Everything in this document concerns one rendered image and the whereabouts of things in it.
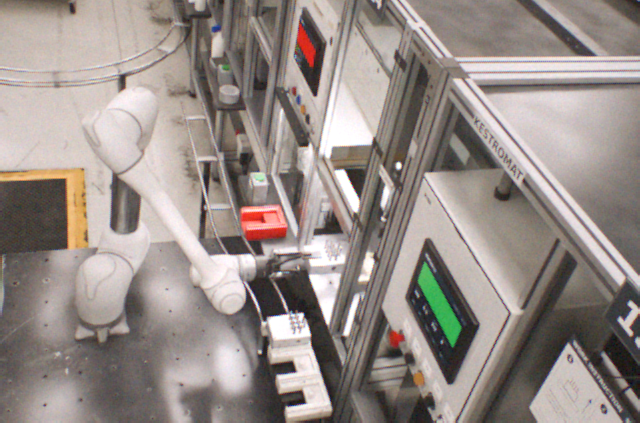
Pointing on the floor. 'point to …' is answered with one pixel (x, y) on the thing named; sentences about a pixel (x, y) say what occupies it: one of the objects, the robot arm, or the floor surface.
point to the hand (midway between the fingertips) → (311, 260)
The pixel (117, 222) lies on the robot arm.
